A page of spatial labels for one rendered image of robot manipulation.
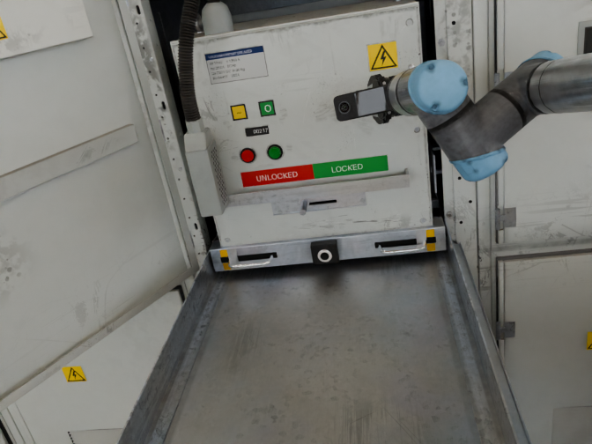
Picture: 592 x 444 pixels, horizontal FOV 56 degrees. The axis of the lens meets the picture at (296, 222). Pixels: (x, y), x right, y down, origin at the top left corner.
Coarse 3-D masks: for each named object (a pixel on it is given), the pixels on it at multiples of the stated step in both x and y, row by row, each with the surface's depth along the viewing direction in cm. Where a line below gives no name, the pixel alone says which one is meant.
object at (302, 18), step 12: (384, 0) 121; (408, 0) 113; (300, 12) 126; (312, 12) 122; (324, 12) 118; (336, 12) 114; (348, 12) 106; (360, 12) 105; (372, 12) 105; (240, 24) 125; (252, 24) 121; (264, 24) 116; (276, 24) 112; (288, 24) 107; (300, 24) 107; (204, 36) 110; (216, 36) 110; (420, 36) 106; (420, 48) 107; (432, 216) 122
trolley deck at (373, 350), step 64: (384, 256) 130; (256, 320) 115; (320, 320) 112; (384, 320) 108; (448, 320) 105; (192, 384) 100; (256, 384) 98; (320, 384) 95; (384, 384) 93; (448, 384) 90
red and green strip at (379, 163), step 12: (384, 156) 117; (276, 168) 121; (288, 168) 120; (300, 168) 120; (312, 168) 120; (324, 168) 120; (336, 168) 119; (348, 168) 119; (360, 168) 119; (372, 168) 119; (384, 168) 118; (252, 180) 122; (264, 180) 122; (276, 180) 122; (288, 180) 122; (300, 180) 121
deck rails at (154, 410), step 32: (448, 256) 125; (192, 288) 118; (448, 288) 114; (192, 320) 116; (160, 352) 99; (192, 352) 108; (480, 352) 92; (160, 384) 97; (480, 384) 89; (160, 416) 94; (480, 416) 83
